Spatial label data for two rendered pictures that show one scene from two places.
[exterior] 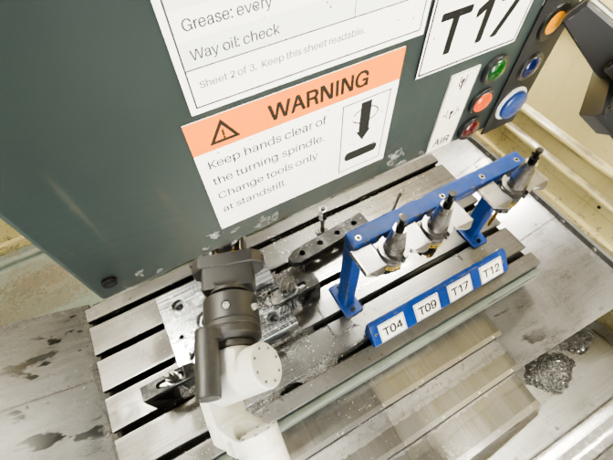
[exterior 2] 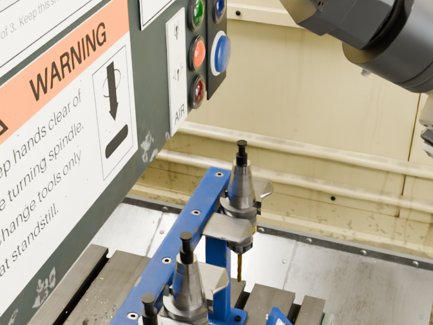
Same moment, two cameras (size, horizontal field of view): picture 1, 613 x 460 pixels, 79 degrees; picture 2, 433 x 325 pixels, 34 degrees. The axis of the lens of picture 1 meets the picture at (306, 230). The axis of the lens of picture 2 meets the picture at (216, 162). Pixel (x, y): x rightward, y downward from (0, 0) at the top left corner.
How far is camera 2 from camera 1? 0.18 m
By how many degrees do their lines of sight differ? 38
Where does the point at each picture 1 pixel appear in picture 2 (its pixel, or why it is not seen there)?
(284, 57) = (36, 11)
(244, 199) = (19, 247)
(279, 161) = (48, 168)
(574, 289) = (380, 314)
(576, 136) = (255, 129)
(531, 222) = (276, 263)
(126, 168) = not seen: outside the picture
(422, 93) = (149, 49)
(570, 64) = not seen: hidden behind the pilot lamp
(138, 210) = not seen: outside the picture
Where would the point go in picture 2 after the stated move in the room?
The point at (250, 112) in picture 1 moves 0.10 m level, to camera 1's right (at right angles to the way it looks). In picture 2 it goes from (15, 92) to (184, 28)
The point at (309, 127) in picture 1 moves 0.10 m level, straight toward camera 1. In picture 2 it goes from (68, 108) to (200, 195)
